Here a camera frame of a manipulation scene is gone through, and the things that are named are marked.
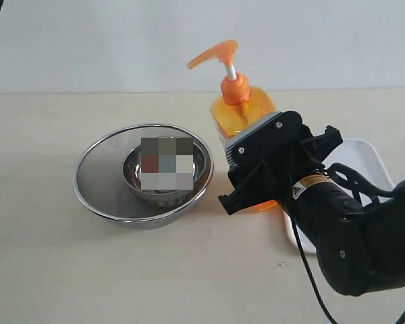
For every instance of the large steel mesh strainer bowl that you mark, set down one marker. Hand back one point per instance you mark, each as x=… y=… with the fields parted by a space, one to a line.
x=100 y=186

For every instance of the small shiny steel bowl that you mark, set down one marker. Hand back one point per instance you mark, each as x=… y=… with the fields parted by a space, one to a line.
x=166 y=171

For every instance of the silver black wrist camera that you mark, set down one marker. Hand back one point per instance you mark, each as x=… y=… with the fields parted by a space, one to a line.
x=262 y=137

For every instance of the orange pump soap bottle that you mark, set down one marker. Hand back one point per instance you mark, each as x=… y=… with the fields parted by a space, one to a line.
x=240 y=104

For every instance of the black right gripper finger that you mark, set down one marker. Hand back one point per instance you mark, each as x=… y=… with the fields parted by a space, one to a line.
x=320 y=147
x=256 y=184

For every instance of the white rectangular plastic tray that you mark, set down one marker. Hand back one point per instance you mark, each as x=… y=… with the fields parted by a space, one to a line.
x=361 y=156

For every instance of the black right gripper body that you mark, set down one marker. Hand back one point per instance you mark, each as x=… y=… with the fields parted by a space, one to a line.
x=293 y=157

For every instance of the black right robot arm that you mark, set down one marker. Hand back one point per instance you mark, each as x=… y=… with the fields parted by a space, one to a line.
x=357 y=229

